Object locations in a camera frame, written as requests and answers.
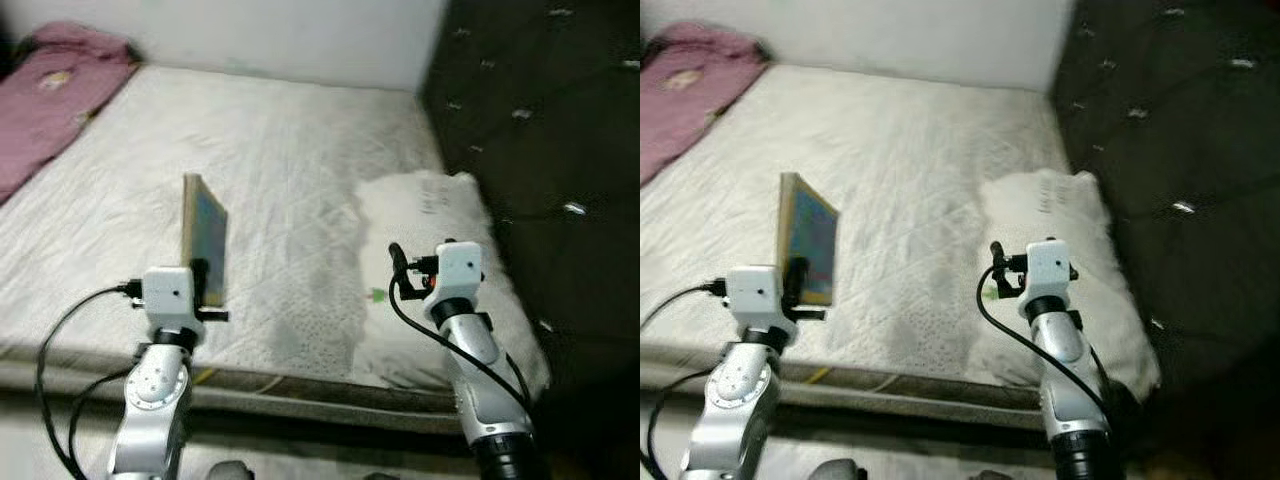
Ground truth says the dark tufted headboard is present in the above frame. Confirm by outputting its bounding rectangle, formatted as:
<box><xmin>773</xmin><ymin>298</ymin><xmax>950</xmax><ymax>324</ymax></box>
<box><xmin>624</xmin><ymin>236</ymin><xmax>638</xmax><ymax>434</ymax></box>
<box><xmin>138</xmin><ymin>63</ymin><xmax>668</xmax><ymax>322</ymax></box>
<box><xmin>1050</xmin><ymin>0</ymin><xmax>1280</xmax><ymax>401</ymax></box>
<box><xmin>420</xmin><ymin>0</ymin><xmax>641</xmax><ymax>401</ymax></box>

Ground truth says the white quilted mattress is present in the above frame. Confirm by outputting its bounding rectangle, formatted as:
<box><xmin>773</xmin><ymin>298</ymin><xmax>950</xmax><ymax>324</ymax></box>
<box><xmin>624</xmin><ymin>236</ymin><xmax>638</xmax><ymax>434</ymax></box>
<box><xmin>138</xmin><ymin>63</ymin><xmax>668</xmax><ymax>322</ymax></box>
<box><xmin>0</xmin><ymin>65</ymin><xmax>551</xmax><ymax>411</ymax></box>
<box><xmin>640</xmin><ymin>65</ymin><xmax>1161</xmax><ymax>411</ymax></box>

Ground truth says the white pillow green tree print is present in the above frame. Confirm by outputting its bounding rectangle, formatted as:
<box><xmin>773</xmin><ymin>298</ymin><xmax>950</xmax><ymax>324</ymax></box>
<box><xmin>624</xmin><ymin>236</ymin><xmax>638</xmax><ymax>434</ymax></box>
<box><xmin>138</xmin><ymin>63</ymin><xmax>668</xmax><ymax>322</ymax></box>
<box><xmin>975</xmin><ymin>168</ymin><xmax>1163</xmax><ymax>401</ymax></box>
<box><xmin>355</xmin><ymin>170</ymin><xmax>551</xmax><ymax>401</ymax></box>

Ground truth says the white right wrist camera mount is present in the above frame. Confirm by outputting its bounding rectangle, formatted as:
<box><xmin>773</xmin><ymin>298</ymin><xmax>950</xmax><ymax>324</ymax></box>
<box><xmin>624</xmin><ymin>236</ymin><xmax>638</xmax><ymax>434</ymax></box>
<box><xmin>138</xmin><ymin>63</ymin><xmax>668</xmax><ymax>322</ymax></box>
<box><xmin>425</xmin><ymin>240</ymin><xmax>484</xmax><ymax>311</ymax></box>
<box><xmin>1020</xmin><ymin>238</ymin><xmax>1076</xmax><ymax>306</ymax></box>

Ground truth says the dark bed frame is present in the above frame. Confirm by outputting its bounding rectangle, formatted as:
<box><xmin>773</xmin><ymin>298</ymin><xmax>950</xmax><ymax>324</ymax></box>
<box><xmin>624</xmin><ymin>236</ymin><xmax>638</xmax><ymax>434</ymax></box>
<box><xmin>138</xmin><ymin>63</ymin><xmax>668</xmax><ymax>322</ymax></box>
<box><xmin>0</xmin><ymin>385</ymin><xmax>471</xmax><ymax>451</ymax></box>
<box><xmin>640</xmin><ymin>385</ymin><xmax>1061</xmax><ymax>451</ymax></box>

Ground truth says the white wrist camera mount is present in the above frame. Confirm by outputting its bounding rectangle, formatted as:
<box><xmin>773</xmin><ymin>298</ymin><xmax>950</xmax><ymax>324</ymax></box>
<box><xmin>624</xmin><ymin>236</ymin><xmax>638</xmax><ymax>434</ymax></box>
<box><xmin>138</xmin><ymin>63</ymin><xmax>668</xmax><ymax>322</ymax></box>
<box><xmin>725</xmin><ymin>265</ymin><xmax>796</xmax><ymax>341</ymax></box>
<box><xmin>140</xmin><ymin>265</ymin><xmax>201</xmax><ymax>341</ymax></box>
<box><xmin>425</xmin><ymin>240</ymin><xmax>484</xmax><ymax>311</ymax></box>
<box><xmin>1020</xmin><ymin>238</ymin><xmax>1076</xmax><ymax>306</ymax></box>

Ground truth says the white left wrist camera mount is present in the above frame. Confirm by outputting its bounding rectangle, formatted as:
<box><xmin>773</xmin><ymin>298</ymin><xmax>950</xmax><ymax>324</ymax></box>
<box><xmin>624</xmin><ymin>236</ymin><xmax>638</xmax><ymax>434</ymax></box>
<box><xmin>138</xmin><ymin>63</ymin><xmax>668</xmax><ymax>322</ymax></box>
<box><xmin>725</xmin><ymin>265</ymin><xmax>796</xmax><ymax>341</ymax></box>
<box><xmin>140</xmin><ymin>265</ymin><xmax>201</xmax><ymax>341</ymax></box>

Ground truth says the mauve cartoon print blanket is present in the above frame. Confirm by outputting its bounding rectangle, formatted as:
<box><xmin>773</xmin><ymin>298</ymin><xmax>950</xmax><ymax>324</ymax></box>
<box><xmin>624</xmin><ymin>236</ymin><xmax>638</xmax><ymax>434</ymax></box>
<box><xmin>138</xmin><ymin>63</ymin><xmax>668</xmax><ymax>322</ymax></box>
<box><xmin>0</xmin><ymin>22</ymin><xmax>141</xmax><ymax>206</ymax></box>
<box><xmin>640</xmin><ymin>22</ymin><xmax>771</xmax><ymax>186</ymax></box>

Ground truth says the colourful children's book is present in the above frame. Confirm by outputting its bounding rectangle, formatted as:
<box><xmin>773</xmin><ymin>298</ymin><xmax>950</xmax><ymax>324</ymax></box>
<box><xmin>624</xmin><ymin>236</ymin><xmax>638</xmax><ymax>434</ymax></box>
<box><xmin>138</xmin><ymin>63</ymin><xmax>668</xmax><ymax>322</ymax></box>
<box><xmin>180</xmin><ymin>173</ymin><xmax>229</xmax><ymax>309</ymax></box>
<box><xmin>778</xmin><ymin>172</ymin><xmax>841</xmax><ymax>307</ymax></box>

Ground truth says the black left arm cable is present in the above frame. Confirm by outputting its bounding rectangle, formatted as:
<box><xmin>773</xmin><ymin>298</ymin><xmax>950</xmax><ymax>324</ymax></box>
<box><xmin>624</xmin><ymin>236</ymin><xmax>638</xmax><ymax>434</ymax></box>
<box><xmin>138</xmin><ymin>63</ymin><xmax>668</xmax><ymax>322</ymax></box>
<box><xmin>68</xmin><ymin>370</ymin><xmax>136</xmax><ymax>480</ymax></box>
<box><xmin>35</xmin><ymin>280</ymin><xmax>146</xmax><ymax>480</ymax></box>
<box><xmin>645</xmin><ymin>370</ymin><xmax>711</xmax><ymax>480</ymax></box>
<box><xmin>640</xmin><ymin>278</ymin><xmax>731</xmax><ymax>336</ymax></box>

